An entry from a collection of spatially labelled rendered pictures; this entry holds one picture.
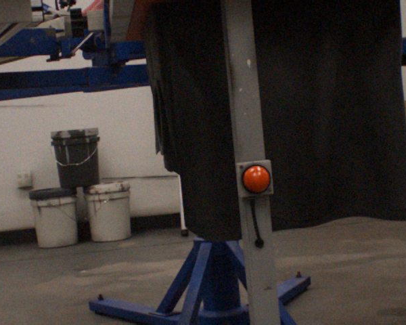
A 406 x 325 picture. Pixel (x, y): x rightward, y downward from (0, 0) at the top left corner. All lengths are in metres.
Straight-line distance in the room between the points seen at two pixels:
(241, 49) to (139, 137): 4.92
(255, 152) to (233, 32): 0.17
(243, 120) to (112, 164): 4.93
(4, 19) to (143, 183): 5.00
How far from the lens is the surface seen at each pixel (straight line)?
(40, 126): 6.23
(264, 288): 1.33
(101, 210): 5.88
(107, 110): 6.21
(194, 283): 2.82
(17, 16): 1.28
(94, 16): 2.32
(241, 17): 1.32
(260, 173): 1.27
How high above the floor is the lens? 0.74
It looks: 3 degrees down
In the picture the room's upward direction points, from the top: 5 degrees counter-clockwise
